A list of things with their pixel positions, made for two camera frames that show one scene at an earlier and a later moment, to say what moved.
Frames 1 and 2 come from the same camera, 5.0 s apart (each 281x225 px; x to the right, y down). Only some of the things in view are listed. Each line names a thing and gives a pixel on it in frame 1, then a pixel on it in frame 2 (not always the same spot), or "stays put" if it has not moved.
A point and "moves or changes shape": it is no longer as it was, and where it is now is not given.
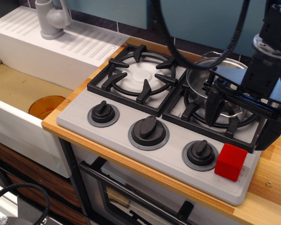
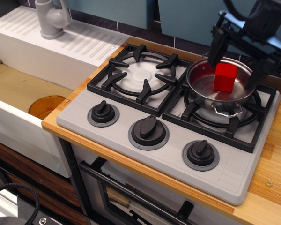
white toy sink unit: x=25 y=66 stays put
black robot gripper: x=265 y=83 to x=229 y=27
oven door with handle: x=113 y=195 stays put
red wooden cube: x=231 y=160 moves or changes shape
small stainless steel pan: x=197 y=78 stays put
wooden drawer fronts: x=65 y=207 stays put
